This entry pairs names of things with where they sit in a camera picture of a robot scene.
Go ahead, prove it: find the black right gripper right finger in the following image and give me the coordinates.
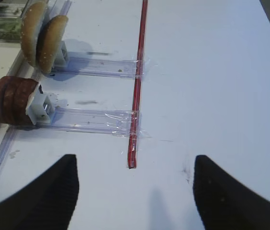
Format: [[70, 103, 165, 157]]
[[192, 155, 270, 230]]

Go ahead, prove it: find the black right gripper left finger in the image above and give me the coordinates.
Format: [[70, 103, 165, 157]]
[[0, 154, 79, 230]]

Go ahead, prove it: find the stack of dark meat slices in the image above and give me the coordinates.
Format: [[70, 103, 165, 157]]
[[0, 76, 43, 126]]

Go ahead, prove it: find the green lettuce in container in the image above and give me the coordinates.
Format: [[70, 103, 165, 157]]
[[0, 21, 21, 43]]

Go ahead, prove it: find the white pusher block lower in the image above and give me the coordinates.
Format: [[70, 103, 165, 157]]
[[25, 83, 55, 125]]

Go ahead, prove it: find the white pusher block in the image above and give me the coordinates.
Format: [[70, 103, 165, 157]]
[[53, 41, 69, 68], [25, 83, 55, 125]]

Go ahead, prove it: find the clear channel lower right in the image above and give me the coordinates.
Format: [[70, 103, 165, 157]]
[[36, 108, 149, 138]]

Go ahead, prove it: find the clear channel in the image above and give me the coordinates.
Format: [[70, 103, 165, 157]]
[[49, 57, 146, 80], [36, 108, 149, 138]]

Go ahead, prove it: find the white pusher block upper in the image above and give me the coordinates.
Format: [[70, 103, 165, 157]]
[[53, 41, 69, 68]]

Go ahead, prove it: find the clear channel upper right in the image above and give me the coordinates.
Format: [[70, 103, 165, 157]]
[[49, 57, 146, 80]]

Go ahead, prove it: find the sesame bun rear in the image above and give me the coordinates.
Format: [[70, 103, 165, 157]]
[[36, 15, 68, 74]]

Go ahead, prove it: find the sesame bun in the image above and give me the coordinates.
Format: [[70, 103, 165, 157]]
[[36, 15, 68, 74], [20, 1, 47, 67]]

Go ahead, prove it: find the clear plastic container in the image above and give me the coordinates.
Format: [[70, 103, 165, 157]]
[[0, 0, 32, 43]]

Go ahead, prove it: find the sesame bun front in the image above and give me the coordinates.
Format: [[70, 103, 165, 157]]
[[20, 1, 47, 67]]

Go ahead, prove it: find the red plastic rail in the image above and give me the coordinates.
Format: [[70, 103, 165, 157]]
[[127, 0, 148, 169]]

